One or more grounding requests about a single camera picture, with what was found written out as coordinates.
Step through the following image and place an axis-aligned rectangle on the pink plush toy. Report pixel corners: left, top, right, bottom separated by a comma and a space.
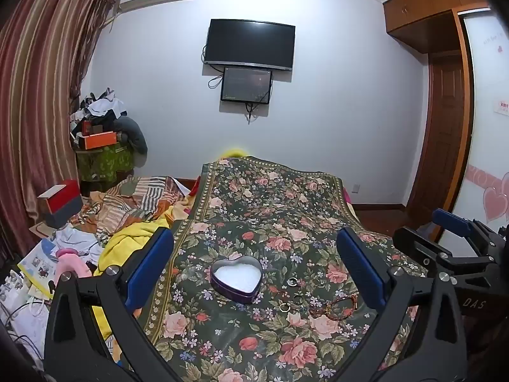
55, 249, 92, 287

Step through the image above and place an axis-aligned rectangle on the red and white box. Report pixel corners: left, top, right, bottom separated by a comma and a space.
38, 180, 84, 227

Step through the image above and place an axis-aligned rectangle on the grey cloth bundle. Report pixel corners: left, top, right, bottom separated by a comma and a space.
115, 116, 149, 156

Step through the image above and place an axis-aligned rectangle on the floral blanket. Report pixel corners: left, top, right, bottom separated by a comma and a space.
143, 157, 428, 382

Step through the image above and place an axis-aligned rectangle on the pile of clothes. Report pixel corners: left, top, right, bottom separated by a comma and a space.
69, 85, 128, 130

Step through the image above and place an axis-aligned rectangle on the brown wooden door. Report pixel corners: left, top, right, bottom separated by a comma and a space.
406, 51, 469, 212

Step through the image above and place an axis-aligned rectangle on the red patterned bracelet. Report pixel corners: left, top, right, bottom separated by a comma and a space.
309, 292, 359, 321

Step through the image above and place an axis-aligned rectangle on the printed paper booklet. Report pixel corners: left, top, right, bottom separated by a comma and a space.
18, 239, 60, 299

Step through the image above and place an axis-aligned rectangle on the striped patchwork quilt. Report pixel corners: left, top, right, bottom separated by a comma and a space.
73, 175, 199, 239

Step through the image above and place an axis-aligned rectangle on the yellow blanket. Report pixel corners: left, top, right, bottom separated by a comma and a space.
91, 205, 192, 363

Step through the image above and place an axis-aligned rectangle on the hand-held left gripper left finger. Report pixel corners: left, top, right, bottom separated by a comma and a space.
45, 227, 176, 382

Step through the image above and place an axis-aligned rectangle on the white wardrobe sliding door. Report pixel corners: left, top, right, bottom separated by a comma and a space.
435, 8, 509, 255

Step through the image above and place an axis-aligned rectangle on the black wall television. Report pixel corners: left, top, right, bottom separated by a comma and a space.
203, 18, 296, 71

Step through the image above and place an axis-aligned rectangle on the wooden overhead cabinet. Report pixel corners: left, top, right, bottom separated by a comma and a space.
382, 0, 498, 53

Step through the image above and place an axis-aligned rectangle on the striped red curtain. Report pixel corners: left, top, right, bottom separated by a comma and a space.
0, 0, 120, 263

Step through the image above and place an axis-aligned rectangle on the orange box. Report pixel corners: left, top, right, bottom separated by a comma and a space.
77, 131, 118, 150

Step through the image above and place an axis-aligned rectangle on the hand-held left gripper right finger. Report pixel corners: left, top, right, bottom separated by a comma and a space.
336, 227, 468, 382

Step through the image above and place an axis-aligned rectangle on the small wall monitor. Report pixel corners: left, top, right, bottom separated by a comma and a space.
220, 67, 273, 104

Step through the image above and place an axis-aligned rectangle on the green patterned cloth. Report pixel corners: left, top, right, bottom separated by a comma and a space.
75, 143, 134, 184

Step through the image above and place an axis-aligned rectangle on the purple heart-shaped tin box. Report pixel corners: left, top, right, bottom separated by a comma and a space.
209, 258, 263, 305

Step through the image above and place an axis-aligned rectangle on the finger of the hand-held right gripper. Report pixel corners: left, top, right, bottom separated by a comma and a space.
393, 226, 496, 283
431, 208, 502, 257

